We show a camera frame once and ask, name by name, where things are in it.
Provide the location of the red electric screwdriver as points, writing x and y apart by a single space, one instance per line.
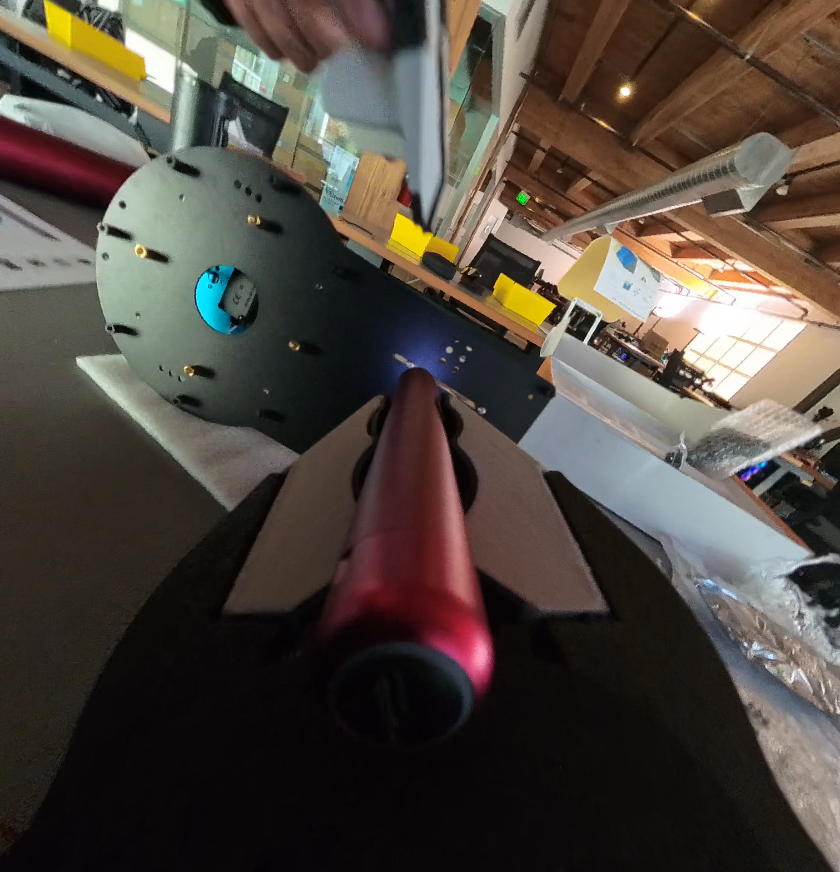
406 545

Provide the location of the white acrylic stand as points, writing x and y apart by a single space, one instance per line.
570 327

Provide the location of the white box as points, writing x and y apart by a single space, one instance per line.
631 463

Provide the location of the white foam sheet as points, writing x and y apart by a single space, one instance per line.
188 436

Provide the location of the bubble wrap bag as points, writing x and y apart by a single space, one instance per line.
754 436

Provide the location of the black chassis plate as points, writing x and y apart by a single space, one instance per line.
188 218

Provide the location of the red cylinder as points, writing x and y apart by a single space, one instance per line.
45 160

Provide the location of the wooden box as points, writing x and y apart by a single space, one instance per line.
375 184

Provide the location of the blue white sign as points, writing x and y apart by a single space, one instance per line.
339 180

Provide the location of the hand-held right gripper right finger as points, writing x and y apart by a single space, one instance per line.
529 545

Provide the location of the yellow sign board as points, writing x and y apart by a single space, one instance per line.
597 272

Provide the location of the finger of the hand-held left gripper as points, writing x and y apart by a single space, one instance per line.
423 122
358 88

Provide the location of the clear plastic bag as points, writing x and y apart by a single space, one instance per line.
767 647

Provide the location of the grey metal cylinder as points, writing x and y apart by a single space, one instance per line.
191 112

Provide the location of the printed instruction sheet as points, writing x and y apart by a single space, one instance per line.
24 252

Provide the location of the bright window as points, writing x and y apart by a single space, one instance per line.
747 354

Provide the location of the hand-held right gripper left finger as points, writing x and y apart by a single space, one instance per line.
297 538

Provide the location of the white rounded object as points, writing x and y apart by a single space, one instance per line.
72 122

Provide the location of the person's left hand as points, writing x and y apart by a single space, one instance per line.
304 34

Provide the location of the yellow plastic bin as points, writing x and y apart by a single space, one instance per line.
92 41
522 300
413 238

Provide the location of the small black case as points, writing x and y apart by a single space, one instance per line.
439 266

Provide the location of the black monitor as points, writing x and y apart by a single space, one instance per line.
501 262

